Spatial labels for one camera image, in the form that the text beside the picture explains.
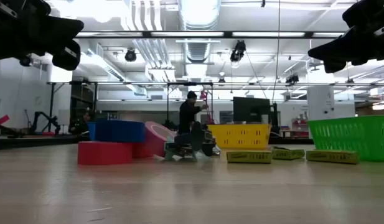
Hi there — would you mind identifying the black overhead camera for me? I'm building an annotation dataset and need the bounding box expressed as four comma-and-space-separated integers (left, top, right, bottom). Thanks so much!
229, 39, 247, 63

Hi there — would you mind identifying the teal staple remover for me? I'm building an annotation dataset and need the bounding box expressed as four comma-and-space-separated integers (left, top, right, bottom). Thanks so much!
162, 141, 199, 162

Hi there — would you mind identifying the black overhead station frame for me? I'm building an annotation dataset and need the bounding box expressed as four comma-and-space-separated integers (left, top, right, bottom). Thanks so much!
75, 30, 347, 39

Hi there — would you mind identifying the pink tape roll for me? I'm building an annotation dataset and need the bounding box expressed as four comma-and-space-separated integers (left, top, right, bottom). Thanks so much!
132, 121, 177, 158

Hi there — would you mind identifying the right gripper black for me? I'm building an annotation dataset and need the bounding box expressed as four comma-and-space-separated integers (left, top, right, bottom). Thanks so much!
307, 0, 384, 74

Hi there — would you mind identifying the green plastic basket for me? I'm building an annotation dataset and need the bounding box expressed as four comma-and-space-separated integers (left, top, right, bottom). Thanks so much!
307, 115, 384, 162

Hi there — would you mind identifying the yellow-green staple box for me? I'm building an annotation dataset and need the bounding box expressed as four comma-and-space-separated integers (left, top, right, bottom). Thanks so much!
271, 146, 306, 161
306, 149, 360, 165
226, 150, 273, 164

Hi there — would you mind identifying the red tape roll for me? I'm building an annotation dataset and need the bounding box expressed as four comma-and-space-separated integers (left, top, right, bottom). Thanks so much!
77, 141, 134, 166

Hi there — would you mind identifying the person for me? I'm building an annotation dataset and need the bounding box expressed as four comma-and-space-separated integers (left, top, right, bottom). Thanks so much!
178, 90, 209, 135
68, 110, 96, 136

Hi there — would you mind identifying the yellow plastic basket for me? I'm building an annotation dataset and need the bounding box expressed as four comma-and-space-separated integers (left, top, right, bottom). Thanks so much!
207, 123, 273, 150

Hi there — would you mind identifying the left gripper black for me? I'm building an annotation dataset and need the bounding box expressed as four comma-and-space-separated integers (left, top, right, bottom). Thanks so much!
0, 0, 85, 71

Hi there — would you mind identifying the black metal gantry frame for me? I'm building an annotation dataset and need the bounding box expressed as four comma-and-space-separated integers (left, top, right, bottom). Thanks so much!
47, 80, 215, 133

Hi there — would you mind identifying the blue tape roll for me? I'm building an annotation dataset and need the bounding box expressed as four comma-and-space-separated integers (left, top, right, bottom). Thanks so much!
95, 120, 146, 143

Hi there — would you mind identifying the blue plastic basket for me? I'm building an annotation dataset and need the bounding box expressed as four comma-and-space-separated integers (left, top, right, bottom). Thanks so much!
87, 121, 96, 141

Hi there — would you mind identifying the black computer monitor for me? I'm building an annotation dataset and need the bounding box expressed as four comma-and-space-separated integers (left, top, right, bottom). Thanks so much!
232, 96, 271, 124

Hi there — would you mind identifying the black table frame rail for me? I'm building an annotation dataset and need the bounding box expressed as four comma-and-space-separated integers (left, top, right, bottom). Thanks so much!
0, 136, 314, 151

